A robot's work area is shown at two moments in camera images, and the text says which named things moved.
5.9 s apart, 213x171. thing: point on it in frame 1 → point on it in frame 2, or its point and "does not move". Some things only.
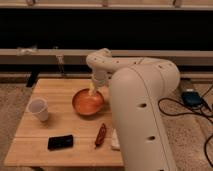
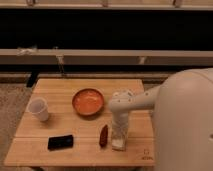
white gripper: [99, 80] → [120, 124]
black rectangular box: [60, 142] does not move
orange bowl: [86, 104] does not move
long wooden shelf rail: [45, 56] does not move
